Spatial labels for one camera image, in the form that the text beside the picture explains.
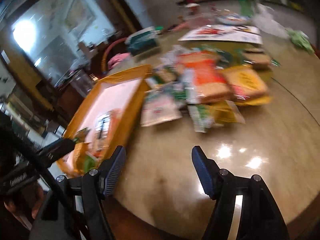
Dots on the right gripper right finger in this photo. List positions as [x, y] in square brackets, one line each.
[206, 170]

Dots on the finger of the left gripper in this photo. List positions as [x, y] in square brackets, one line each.
[55, 151]

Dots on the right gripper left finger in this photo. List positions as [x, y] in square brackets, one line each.
[110, 170]

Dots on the small green snack packet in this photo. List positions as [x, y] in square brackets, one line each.
[90, 162]

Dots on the yellow-brown snack packet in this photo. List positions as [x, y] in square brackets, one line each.
[76, 159]

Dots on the green white snack bag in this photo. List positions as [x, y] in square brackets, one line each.
[202, 117]

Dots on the clear white snack bag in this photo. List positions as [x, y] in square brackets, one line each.
[158, 107]

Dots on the yellow label biscuit pack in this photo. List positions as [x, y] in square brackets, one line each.
[247, 86]

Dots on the orange cracker pack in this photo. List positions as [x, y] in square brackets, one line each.
[202, 81]

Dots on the round biscuit pack black label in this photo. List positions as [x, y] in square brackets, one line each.
[256, 57]

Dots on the gold cardboard tray box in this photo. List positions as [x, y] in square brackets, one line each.
[108, 113]

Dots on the pink cloth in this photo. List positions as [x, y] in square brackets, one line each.
[116, 59]

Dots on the teal tissue pack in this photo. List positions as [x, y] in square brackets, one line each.
[142, 41]

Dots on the white printed flyer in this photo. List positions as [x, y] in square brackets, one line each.
[227, 33]

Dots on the patterned ceramic dish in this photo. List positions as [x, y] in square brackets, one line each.
[233, 19]

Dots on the green crumpled wrapper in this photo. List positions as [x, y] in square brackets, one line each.
[299, 39]

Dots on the white plastic bag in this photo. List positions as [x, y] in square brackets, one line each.
[265, 21]

